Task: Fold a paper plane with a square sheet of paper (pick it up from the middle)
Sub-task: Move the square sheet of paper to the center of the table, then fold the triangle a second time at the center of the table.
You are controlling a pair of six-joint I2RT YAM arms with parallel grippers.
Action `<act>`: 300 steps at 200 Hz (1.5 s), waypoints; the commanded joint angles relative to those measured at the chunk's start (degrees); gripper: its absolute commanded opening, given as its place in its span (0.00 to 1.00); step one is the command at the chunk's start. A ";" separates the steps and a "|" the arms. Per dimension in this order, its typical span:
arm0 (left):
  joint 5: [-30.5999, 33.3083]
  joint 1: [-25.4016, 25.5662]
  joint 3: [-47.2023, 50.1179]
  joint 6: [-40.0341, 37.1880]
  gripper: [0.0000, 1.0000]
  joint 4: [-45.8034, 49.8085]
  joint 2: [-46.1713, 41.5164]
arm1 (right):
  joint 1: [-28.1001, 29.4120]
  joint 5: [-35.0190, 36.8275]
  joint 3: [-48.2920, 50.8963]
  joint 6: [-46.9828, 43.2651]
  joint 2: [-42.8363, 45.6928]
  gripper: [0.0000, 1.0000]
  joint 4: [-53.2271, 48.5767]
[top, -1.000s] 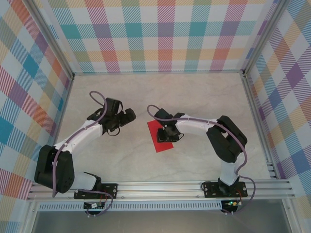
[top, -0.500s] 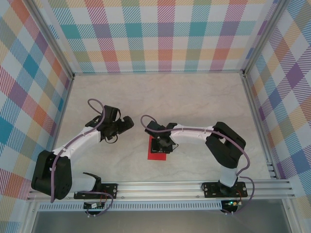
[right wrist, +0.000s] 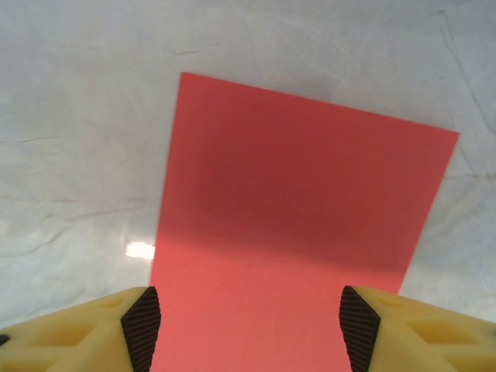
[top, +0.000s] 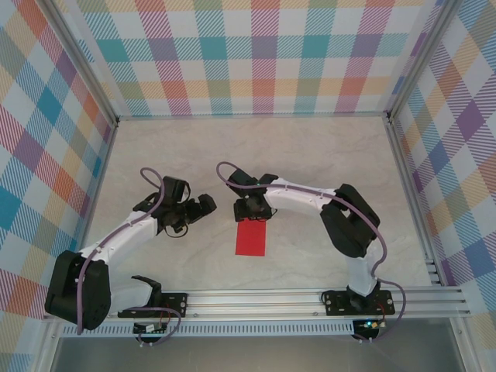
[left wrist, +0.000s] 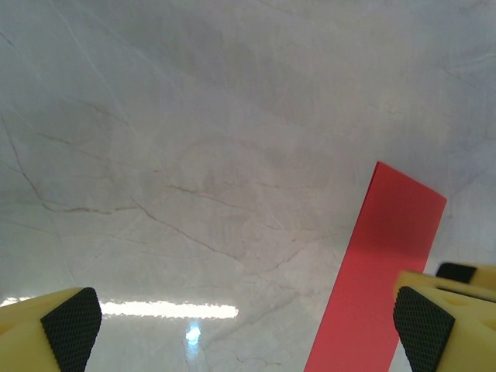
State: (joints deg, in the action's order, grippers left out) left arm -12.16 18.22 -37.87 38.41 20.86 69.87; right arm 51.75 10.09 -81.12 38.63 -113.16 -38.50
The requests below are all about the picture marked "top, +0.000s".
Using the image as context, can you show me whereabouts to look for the red paper sheet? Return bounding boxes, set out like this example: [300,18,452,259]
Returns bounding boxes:
[235,219,268,257]

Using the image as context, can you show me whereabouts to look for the aluminium table edge rail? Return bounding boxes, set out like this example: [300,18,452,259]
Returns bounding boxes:
[67,122,121,291]
[115,112,391,121]
[385,114,445,288]

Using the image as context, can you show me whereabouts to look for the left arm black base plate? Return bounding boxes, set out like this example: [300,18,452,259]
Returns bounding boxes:
[117,292,189,319]

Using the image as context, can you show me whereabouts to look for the wide aluminium mounting rail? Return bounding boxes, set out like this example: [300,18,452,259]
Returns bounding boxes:
[42,288,472,321]

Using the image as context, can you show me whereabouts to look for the slotted metal cable duct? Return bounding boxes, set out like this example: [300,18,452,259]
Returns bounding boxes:
[61,324,356,337]

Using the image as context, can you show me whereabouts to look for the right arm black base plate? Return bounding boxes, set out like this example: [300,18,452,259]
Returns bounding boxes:
[323,289,395,317]

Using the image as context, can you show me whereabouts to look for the slanted aluminium frame post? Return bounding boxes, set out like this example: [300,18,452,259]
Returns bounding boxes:
[387,0,460,121]
[40,0,119,127]

